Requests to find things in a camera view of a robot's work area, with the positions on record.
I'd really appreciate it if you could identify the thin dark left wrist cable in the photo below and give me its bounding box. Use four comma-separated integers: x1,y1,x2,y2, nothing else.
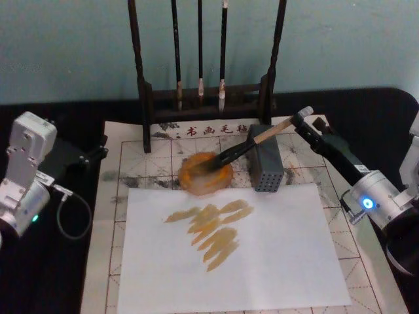
52,184,93,241

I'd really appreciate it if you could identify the thin dark wrist cable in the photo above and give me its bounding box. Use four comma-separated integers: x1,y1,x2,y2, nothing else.
338,192,367,225
52,184,93,241

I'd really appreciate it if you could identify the cream felt mat with grid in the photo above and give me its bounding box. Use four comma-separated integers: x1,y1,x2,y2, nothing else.
80,113,410,314

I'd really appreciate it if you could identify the black hanging brush, white tip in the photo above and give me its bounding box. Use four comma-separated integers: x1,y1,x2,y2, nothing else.
217,0,229,114

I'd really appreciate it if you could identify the grey perforated metal box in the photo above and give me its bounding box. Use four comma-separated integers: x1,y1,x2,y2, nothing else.
246,123,285,194

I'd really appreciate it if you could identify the bamboo brush with dark bristles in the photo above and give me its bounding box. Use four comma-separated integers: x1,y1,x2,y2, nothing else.
205,105,314,173

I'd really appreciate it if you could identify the dark wooden brush rack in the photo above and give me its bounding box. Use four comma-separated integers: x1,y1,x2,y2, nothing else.
126,0,288,154

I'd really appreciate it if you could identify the black hanging brush, thin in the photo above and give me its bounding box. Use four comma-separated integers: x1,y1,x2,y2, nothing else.
196,0,205,106

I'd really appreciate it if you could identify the thin dark right wrist cable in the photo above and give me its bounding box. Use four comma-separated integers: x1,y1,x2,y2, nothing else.
338,192,367,225

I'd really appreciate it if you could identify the white paper sheet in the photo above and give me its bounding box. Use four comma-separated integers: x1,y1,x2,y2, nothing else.
116,183,353,314

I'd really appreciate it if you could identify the clear dish with orange paint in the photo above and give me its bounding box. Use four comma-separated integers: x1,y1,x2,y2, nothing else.
178,151,235,197

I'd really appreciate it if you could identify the black hanging brush, long tip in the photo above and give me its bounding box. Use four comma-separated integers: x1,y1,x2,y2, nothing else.
170,0,184,111

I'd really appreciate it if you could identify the black table cloth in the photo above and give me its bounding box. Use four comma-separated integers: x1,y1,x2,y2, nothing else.
0,86,419,314

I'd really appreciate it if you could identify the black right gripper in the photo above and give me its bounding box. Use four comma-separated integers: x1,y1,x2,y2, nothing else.
290,113,369,188

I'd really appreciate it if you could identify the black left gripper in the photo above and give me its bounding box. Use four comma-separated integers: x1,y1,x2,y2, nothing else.
38,135,109,181

